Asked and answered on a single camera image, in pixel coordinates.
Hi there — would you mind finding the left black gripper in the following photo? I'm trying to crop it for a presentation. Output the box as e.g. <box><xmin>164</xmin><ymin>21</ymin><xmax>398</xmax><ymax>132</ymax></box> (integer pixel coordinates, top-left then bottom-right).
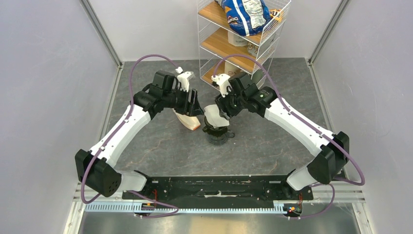
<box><xmin>163</xmin><ymin>86</ymin><xmax>204</xmax><ymax>117</ymax></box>

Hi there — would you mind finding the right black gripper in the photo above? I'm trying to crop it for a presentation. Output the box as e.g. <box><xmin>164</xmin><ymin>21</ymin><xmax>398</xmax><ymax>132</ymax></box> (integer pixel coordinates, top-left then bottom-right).
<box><xmin>214</xmin><ymin>85</ymin><xmax>246</xmax><ymax>121</ymax></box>

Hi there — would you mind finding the coffee filter pack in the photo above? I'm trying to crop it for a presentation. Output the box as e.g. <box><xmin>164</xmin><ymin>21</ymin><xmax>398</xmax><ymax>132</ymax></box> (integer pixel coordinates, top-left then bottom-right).
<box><xmin>173</xmin><ymin>110</ymin><xmax>201</xmax><ymax>131</ymax></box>

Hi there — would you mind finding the white paper coffee filter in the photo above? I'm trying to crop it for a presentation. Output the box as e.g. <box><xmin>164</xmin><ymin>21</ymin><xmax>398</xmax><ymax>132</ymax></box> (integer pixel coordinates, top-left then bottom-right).
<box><xmin>205</xmin><ymin>104</ymin><xmax>229</xmax><ymax>128</ymax></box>

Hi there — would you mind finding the dark green coffee dripper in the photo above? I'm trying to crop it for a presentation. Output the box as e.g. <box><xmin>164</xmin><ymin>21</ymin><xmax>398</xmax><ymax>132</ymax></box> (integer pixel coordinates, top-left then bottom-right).
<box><xmin>202</xmin><ymin>117</ymin><xmax>228</xmax><ymax>137</ymax></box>

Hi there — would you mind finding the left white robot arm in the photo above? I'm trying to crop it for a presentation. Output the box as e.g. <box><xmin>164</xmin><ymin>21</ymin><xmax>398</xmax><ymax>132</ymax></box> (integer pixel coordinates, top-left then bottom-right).
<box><xmin>75</xmin><ymin>71</ymin><xmax>204</xmax><ymax>199</ymax></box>

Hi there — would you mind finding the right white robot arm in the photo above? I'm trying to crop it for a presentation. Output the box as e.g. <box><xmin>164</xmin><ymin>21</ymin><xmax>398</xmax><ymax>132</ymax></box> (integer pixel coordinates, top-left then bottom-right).
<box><xmin>206</xmin><ymin>72</ymin><xmax>349</xmax><ymax>199</ymax></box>

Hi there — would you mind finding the white paper cup bottom shelf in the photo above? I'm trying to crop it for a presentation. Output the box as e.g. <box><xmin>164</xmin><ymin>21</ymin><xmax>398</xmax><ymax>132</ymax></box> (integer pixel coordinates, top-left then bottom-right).
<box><xmin>224</xmin><ymin>61</ymin><xmax>241</xmax><ymax>76</ymax></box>

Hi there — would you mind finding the printed paper cup middle shelf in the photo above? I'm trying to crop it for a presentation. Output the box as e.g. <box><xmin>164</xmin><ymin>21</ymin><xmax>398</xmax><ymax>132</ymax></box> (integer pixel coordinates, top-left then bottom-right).
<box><xmin>247</xmin><ymin>42</ymin><xmax>260</xmax><ymax>57</ymax></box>

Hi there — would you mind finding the white cup middle shelf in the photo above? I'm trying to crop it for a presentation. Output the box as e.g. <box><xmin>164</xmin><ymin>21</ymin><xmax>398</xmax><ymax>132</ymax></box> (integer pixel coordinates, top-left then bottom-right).
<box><xmin>227</xmin><ymin>31</ymin><xmax>248</xmax><ymax>47</ymax></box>

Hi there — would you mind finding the blue Doritos chip bag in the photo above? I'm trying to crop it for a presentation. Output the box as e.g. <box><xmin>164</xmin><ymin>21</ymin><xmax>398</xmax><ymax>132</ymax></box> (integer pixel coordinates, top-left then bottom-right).
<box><xmin>215</xmin><ymin>0</ymin><xmax>272</xmax><ymax>36</ymax></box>

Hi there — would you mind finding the orange M&M candy bag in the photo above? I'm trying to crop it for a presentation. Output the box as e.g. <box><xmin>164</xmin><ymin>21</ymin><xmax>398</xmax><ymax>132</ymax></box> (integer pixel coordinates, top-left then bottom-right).
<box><xmin>269</xmin><ymin>9</ymin><xmax>283</xmax><ymax>22</ymax></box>

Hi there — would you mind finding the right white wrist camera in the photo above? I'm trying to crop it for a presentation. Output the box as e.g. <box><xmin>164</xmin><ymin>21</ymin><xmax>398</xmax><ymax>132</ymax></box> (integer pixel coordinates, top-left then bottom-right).
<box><xmin>211</xmin><ymin>73</ymin><xmax>230</xmax><ymax>98</ymax></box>

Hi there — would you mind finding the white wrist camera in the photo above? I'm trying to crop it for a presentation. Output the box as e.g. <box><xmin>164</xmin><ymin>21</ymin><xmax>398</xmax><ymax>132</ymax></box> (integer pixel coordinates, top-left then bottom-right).
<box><xmin>175</xmin><ymin>66</ymin><xmax>195</xmax><ymax>92</ymax></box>
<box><xmin>211</xmin><ymin>73</ymin><xmax>230</xmax><ymax>98</ymax></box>

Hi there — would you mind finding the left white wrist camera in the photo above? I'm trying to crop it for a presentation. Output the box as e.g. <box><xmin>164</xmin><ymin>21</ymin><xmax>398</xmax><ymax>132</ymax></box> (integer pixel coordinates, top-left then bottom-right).
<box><xmin>175</xmin><ymin>66</ymin><xmax>195</xmax><ymax>92</ymax></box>

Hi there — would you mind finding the white wire wooden shelf rack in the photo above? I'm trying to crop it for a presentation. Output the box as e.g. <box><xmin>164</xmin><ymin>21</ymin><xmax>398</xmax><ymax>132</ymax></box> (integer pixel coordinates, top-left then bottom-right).
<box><xmin>197</xmin><ymin>0</ymin><xmax>291</xmax><ymax>87</ymax></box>

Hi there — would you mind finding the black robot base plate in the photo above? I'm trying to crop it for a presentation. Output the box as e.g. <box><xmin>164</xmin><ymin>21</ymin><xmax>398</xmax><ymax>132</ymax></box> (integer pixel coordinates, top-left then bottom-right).
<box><xmin>140</xmin><ymin>175</ymin><xmax>314</xmax><ymax>210</ymax></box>

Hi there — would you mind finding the white slotted cable duct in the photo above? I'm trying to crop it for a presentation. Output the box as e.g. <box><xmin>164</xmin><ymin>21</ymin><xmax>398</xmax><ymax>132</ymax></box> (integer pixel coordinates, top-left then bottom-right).
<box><xmin>85</xmin><ymin>201</ymin><xmax>300</xmax><ymax>215</ymax></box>

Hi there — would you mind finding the aluminium frame rail right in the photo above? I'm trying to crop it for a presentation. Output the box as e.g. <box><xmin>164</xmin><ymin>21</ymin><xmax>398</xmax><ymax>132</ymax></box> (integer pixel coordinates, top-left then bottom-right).
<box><xmin>308</xmin><ymin>0</ymin><xmax>350</xmax><ymax>66</ymax></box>

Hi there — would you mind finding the aluminium frame rail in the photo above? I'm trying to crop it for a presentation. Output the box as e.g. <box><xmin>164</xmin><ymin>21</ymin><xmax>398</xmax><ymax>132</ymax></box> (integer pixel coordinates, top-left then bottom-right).
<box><xmin>308</xmin><ymin>0</ymin><xmax>350</xmax><ymax>66</ymax></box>
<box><xmin>79</xmin><ymin>0</ymin><xmax>123</xmax><ymax>67</ymax></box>

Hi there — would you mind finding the aluminium frame rail left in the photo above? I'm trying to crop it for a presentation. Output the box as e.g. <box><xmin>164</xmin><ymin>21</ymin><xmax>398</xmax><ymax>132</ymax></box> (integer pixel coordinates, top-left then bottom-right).
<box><xmin>79</xmin><ymin>0</ymin><xmax>123</xmax><ymax>67</ymax></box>

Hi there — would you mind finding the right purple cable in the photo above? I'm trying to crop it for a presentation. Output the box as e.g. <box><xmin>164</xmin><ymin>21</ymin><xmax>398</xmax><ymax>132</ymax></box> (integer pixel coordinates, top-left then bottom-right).
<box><xmin>213</xmin><ymin>54</ymin><xmax>366</xmax><ymax>220</ymax></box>

